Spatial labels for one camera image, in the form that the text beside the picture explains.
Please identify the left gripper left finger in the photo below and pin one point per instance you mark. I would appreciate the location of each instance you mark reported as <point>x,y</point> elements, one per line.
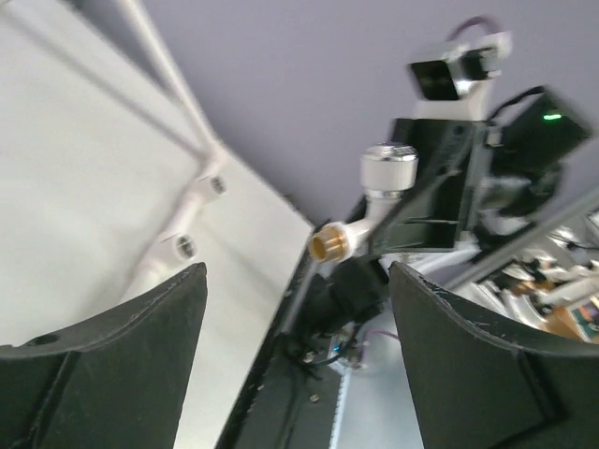
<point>116,380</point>

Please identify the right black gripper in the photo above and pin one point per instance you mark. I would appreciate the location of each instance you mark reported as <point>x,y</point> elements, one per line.
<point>431,216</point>

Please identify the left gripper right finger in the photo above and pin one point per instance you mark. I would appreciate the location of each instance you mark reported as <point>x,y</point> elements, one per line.
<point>481,380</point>

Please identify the white faucet with chrome knob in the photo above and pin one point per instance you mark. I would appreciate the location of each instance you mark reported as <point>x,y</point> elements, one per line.
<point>386,172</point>

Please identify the white PVC pipe frame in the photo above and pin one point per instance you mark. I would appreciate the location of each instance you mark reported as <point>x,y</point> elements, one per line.
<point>174,248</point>

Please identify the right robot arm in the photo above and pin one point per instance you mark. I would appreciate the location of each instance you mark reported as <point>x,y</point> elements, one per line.
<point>510,164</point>

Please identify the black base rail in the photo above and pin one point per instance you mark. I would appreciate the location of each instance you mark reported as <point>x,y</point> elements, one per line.
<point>289,402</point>

